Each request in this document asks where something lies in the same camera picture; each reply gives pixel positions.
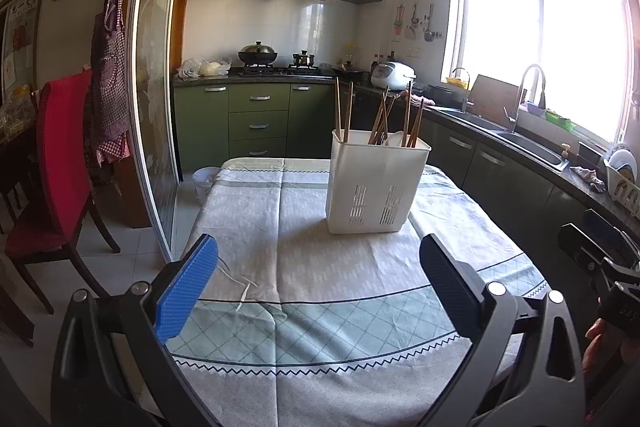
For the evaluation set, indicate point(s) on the wall sticker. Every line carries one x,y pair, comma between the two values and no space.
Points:
397,22

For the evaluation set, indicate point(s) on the white plastic utensil holder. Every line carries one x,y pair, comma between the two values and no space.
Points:
370,187

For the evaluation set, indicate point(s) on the grey rag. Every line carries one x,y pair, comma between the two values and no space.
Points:
589,178

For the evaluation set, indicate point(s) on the dark box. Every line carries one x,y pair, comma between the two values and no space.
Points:
591,152

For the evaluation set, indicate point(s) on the checked apron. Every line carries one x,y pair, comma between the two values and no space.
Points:
110,72

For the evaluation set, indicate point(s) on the yellow basket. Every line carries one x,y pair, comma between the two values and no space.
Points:
456,82

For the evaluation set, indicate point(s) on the person's right hand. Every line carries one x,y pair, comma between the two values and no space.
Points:
597,347

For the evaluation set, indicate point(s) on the cluttered dining table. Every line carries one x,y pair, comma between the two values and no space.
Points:
15,127

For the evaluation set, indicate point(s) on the white waste bin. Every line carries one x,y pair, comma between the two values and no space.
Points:
205,184

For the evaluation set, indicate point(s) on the black frying pan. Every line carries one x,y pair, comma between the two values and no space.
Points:
349,68

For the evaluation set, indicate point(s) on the white plastic spoon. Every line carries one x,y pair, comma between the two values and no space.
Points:
395,138

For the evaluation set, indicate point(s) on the sauce bottles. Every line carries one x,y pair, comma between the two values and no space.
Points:
382,59

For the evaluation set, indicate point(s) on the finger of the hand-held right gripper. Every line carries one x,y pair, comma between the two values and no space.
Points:
580,242
602,227

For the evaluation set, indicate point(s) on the white plastic strip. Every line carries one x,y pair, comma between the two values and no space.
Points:
245,292

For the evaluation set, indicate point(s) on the light bamboo chopstick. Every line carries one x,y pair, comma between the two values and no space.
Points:
348,114
386,122
338,112
379,117

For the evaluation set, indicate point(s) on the hanging kitchen utensils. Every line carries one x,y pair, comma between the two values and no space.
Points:
429,24

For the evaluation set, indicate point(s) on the wooden cutting board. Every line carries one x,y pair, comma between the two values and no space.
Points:
495,97

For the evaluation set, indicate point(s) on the white rice cooker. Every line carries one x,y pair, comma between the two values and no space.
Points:
392,76

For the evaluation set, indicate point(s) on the green container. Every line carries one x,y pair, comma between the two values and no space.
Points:
560,119

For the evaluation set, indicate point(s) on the steel double sink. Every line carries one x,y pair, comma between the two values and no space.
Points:
530,147

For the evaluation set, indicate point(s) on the dish rack with plates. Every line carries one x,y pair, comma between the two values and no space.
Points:
622,182

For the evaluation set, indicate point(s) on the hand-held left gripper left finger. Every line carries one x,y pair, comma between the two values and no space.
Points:
187,292

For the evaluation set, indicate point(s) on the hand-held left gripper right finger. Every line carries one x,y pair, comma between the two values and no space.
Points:
450,292

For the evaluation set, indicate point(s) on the green lower cabinets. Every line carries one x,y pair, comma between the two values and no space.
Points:
255,117

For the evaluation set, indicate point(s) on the black wok with lid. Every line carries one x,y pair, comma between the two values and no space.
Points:
257,55

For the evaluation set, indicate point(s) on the red chair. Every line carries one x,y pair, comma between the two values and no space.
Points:
60,147

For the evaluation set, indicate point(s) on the gas stove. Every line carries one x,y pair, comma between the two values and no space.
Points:
280,71

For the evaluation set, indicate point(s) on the pink cloth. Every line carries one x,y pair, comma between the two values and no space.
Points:
420,99

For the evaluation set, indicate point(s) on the dark lower cabinets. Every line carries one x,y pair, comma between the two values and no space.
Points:
500,187

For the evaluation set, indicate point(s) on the tall chrome faucet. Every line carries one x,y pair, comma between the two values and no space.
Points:
515,107

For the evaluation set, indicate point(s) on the brown wooden chopstick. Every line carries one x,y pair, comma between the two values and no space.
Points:
406,117

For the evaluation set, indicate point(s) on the wall calendar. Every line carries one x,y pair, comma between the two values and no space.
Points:
20,42

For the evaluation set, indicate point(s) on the floral sliding glass door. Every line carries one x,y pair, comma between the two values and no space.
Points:
155,82

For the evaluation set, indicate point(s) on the dark red-brown chopstick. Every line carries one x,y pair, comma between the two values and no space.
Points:
419,122
414,124

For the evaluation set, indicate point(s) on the window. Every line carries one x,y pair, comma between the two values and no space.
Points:
540,52

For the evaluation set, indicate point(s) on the small chrome faucet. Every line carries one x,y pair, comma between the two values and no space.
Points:
465,92

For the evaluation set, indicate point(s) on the white plastic bags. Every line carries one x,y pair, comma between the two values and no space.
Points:
205,69

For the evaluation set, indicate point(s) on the dark stone countertop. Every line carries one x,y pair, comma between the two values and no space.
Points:
575,187

